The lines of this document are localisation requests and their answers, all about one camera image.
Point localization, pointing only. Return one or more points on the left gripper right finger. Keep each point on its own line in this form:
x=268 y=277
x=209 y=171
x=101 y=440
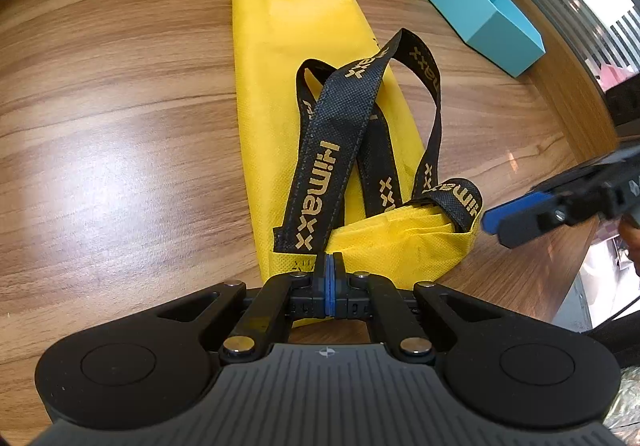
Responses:
x=375 y=300

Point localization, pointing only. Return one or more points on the light blue cardboard box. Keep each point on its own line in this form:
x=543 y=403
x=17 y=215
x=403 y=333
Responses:
x=497 y=29

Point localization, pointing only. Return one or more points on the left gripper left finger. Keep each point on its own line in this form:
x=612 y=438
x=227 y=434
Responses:
x=282 y=300

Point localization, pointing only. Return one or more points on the person's right hand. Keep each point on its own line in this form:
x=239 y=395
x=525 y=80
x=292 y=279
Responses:
x=630 y=235

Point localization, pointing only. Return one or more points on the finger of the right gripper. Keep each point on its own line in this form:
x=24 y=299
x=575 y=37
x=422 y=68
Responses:
x=490 y=220
x=517 y=226

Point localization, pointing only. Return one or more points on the yellow fabric shopping bag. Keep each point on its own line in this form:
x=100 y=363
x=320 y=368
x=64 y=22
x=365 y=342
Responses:
x=333 y=161

